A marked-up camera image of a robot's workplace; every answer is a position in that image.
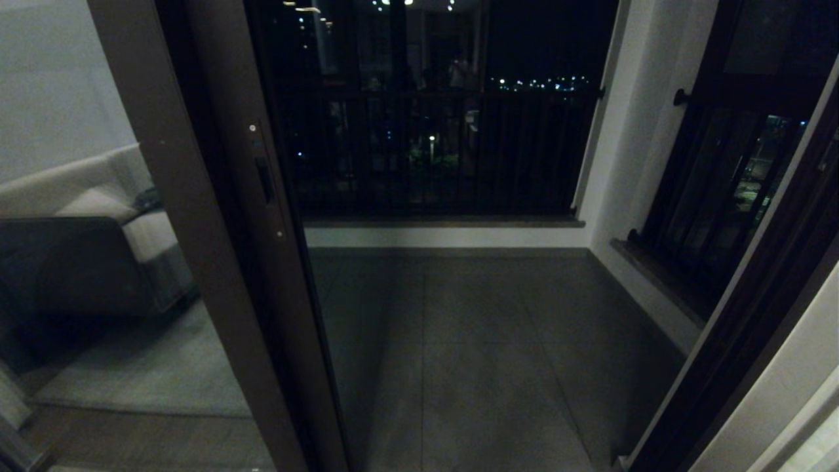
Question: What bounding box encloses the sliding glass door brown frame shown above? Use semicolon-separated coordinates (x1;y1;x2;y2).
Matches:
157;0;351;472

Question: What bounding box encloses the long grey stone sill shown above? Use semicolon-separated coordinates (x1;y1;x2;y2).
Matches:
303;215;586;229

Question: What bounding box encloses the long black balcony railing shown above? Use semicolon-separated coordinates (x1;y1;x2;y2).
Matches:
288;85;605;218

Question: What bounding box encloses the fixed glass door panel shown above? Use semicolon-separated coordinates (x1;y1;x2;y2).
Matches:
0;0;310;472

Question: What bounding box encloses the grey floor rug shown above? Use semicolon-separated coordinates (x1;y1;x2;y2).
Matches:
29;298;253;420

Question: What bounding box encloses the light grey sofa cushion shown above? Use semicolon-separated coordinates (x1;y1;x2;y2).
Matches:
56;187;142;225

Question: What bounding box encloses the dark brown door jamb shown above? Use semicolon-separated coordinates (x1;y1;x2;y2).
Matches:
626;59;839;472

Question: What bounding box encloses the light grey sofa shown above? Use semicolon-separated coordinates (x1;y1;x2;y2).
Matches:
0;144;199;322

